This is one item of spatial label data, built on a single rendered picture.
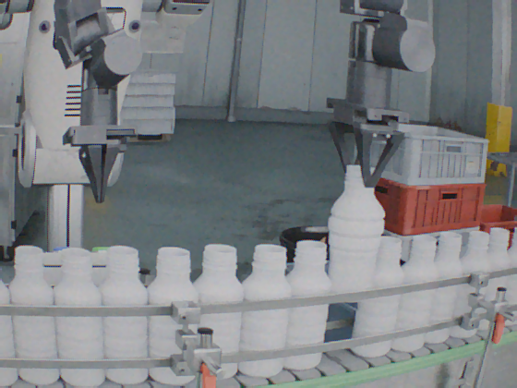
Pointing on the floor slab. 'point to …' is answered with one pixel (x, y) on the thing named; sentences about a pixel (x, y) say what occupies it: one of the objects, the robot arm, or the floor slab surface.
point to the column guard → (498, 136)
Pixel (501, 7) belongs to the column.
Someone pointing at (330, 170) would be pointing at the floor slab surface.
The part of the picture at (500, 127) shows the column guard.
